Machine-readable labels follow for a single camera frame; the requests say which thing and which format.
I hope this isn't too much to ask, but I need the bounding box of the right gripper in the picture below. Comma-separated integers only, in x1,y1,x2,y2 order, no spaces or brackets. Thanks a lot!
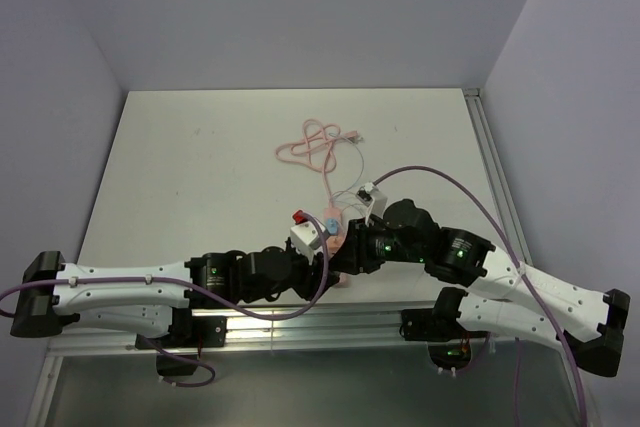
328,216,426,275

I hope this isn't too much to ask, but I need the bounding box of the thin pink charger cable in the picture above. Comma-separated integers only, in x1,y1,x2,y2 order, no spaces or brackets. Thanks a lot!
332,190,371,221

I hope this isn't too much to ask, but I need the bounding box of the blue charger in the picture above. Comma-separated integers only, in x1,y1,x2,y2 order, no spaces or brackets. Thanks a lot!
325,218,341,236

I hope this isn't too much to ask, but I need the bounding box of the pink power strip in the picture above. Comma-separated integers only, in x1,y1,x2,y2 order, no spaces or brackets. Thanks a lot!
322,204,351,287

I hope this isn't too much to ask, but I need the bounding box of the thin blue charger cable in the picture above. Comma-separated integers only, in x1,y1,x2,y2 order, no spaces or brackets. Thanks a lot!
329,134,371,201

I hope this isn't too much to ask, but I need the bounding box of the pink power strip cord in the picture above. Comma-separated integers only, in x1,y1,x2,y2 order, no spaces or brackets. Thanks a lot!
274,118,364,211

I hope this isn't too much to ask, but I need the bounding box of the orange pink charger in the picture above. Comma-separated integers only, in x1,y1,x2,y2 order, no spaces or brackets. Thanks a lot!
327,234,345,255

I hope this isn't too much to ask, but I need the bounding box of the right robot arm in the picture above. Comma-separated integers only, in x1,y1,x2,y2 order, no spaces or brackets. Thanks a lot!
329,199,630,378

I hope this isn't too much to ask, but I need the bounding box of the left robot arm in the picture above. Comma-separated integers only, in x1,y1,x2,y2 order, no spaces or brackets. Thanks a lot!
9,247,330,346

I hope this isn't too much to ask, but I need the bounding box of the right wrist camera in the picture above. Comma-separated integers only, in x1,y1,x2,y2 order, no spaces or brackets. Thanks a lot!
356,182,388,225

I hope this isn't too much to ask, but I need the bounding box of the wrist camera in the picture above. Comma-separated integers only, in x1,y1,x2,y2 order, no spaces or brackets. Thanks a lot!
356,182,388,225
289,210,327,260

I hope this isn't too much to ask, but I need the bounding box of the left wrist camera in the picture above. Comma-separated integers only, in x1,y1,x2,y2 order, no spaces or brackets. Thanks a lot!
289,210,327,260

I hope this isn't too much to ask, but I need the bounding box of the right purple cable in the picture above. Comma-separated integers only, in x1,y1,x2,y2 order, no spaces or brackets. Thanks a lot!
372,165,589,427

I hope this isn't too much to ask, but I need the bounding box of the front aluminium rail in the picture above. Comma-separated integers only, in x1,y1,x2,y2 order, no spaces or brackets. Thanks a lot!
47,299,526,358

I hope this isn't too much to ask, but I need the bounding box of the aluminium rail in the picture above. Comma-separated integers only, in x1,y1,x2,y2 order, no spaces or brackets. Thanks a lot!
463,88,531,263
47,299,526,358

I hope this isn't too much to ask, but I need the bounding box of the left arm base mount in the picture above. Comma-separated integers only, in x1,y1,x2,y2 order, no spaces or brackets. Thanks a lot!
135,316,227,379

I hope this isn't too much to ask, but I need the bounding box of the right side aluminium rail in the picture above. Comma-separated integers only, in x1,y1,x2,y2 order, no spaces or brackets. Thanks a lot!
463,88,531,263

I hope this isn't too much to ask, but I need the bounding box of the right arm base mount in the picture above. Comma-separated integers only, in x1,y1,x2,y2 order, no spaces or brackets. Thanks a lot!
399,308,490,371

